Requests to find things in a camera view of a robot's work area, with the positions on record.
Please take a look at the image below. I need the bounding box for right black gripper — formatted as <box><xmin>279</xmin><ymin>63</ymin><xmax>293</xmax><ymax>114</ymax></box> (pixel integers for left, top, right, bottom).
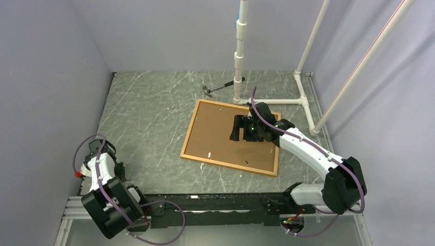
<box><xmin>230</xmin><ymin>114</ymin><xmax>264</xmax><ymax>142</ymax></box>

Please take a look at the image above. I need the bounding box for orange picture frame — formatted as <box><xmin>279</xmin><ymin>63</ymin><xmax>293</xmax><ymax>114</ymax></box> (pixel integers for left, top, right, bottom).
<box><xmin>180</xmin><ymin>99</ymin><xmax>279</xmax><ymax>177</ymax></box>

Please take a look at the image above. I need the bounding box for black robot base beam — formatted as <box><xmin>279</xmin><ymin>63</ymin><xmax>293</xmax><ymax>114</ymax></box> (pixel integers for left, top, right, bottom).
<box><xmin>140</xmin><ymin>192</ymin><xmax>315</xmax><ymax>229</ymax></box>

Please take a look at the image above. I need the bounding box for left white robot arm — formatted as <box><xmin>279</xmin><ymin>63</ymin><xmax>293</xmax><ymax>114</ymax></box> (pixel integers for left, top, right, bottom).
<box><xmin>81</xmin><ymin>139</ymin><xmax>148</xmax><ymax>239</ymax></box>

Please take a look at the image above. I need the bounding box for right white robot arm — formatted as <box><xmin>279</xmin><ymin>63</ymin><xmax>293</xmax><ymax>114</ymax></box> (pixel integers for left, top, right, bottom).
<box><xmin>229</xmin><ymin>102</ymin><xmax>367</xmax><ymax>215</ymax></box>

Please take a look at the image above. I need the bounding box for white PVC pipe stand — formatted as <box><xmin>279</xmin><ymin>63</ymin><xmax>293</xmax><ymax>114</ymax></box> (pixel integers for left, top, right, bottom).
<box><xmin>229</xmin><ymin>1</ymin><xmax>333</xmax><ymax>136</ymax></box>

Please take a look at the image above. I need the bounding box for white diagonal pole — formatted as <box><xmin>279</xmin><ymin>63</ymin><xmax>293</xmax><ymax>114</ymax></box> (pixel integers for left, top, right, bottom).
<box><xmin>310</xmin><ymin>0</ymin><xmax>414</xmax><ymax>136</ymax></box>

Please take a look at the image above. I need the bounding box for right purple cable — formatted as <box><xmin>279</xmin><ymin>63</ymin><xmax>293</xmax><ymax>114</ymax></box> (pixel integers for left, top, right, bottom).
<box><xmin>249</xmin><ymin>86</ymin><xmax>366</xmax><ymax>238</ymax></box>

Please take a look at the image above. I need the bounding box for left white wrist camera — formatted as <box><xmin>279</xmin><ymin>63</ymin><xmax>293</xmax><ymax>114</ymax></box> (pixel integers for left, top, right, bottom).
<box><xmin>74</xmin><ymin>163</ymin><xmax>92</xmax><ymax>178</ymax></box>

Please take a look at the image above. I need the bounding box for black handled hammer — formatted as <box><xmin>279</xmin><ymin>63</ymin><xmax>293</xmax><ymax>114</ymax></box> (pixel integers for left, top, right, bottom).
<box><xmin>202</xmin><ymin>80</ymin><xmax>234</xmax><ymax>98</ymax></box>

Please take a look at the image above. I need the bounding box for aluminium rail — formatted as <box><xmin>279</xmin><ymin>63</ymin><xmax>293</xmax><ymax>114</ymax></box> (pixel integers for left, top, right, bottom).
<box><xmin>54</xmin><ymin>195</ymin><xmax>363</xmax><ymax>246</ymax></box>

